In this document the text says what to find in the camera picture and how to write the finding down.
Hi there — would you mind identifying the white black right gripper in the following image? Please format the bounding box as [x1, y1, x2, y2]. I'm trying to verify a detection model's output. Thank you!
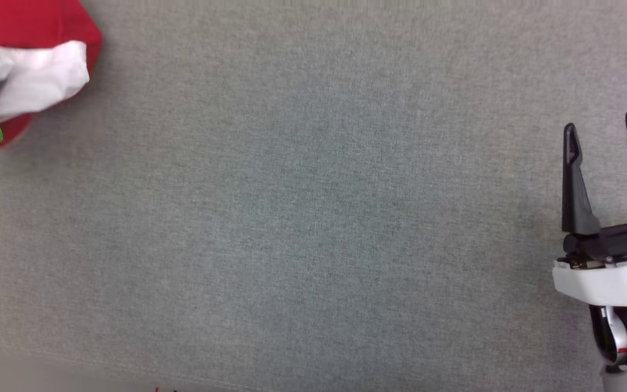
[552, 111, 627, 309]

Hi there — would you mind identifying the red white basketball jersey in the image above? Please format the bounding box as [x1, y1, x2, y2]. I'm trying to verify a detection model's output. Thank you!
[0, 0, 102, 149]

